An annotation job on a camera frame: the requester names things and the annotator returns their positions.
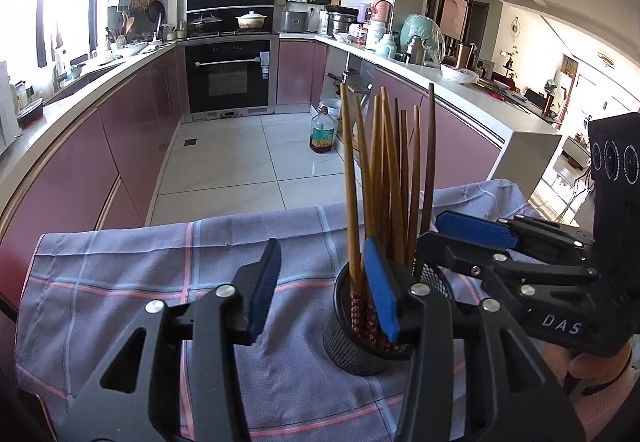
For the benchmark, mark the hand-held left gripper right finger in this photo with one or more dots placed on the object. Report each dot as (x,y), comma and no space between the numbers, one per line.
(382,292)

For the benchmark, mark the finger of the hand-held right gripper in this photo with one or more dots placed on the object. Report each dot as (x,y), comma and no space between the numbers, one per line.
(475,228)
(450,252)

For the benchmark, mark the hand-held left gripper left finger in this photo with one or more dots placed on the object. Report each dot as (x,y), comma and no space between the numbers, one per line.
(265,287)

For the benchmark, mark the black mesh utensil holder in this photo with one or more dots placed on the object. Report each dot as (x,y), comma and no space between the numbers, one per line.
(350,347)

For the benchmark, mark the bunch of wooden chopsticks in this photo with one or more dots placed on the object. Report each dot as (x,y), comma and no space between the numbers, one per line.
(395,182)

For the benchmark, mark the person's right hand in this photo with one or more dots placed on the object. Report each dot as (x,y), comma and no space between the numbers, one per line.
(582,367)

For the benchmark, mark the pink base cabinets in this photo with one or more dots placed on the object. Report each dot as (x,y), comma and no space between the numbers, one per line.
(125,132)
(460,147)

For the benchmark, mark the blue checked tablecloth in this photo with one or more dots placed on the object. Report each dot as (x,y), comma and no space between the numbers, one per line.
(150,272)

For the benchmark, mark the white plastic bag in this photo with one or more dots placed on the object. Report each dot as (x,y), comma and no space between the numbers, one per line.
(459,75)

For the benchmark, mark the cooking oil bottle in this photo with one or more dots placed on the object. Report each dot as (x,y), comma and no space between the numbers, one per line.
(322,135)

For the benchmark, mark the steel thermos flask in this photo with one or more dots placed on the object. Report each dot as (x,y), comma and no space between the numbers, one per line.
(414,52)

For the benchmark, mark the green fan in plastic cover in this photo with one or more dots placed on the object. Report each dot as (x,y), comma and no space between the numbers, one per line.
(425,35)

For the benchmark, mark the pale green jar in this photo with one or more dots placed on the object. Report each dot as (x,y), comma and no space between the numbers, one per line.
(386,47)

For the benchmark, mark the black built-in oven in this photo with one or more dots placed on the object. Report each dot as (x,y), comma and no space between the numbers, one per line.
(227,77)

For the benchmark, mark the white bottle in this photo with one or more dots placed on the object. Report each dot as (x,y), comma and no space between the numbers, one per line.
(375,32)

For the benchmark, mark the pink kettle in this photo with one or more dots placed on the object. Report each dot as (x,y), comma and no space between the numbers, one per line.
(382,11)

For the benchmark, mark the steel cooking pot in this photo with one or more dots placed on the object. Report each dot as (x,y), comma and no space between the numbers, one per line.
(341,25)

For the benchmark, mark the silver rice cooker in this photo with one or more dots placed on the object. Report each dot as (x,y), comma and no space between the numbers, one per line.
(292,22)

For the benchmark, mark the white casserole pot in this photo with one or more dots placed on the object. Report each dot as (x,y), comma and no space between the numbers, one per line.
(250,20)

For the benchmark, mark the white bowl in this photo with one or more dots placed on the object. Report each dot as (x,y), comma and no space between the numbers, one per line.
(134,48)

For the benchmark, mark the black pot with glass lid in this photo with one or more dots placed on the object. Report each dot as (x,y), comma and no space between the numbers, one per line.
(205,21)

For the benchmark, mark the black cooker hood panel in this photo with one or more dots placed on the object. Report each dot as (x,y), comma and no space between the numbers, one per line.
(230,2)

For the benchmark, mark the black frying pan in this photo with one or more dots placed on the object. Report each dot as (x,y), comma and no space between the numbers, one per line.
(156,11)

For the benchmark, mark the steel sink faucet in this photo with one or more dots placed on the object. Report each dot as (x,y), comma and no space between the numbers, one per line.
(60,70)

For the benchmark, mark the brown framed wall picture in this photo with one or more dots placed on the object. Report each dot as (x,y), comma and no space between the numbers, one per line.
(454,15)

